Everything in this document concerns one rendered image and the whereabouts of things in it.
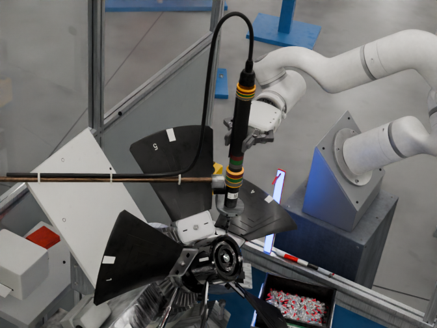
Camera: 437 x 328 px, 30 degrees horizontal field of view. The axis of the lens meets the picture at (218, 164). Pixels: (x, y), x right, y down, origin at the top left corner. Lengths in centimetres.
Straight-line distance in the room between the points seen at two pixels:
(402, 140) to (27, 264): 114
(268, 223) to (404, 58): 61
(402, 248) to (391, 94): 141
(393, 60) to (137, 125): 136
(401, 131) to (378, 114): 250
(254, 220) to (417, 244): 198
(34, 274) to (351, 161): 101
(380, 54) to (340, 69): 11
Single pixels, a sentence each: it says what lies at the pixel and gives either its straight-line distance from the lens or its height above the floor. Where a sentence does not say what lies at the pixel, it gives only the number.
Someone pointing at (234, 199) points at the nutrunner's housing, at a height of 134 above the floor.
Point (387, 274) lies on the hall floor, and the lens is 390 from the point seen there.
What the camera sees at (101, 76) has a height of 120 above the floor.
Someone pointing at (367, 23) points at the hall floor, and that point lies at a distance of 596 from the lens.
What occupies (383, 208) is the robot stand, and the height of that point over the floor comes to 93.
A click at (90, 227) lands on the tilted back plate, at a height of 121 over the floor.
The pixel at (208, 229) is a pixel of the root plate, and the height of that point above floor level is 125.
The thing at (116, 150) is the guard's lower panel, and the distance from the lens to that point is 299.
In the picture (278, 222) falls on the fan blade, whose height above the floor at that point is 115.
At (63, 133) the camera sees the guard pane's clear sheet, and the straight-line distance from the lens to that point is 266.
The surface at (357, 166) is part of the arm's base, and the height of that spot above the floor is 113.
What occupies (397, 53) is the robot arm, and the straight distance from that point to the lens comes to 194.
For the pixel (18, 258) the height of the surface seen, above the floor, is 97.
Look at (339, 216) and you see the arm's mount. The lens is 260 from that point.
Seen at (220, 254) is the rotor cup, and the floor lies 124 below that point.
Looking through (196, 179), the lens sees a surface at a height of 139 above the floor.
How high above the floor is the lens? 264
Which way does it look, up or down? 38 degrees down
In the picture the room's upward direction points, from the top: 7 degrees clockwise
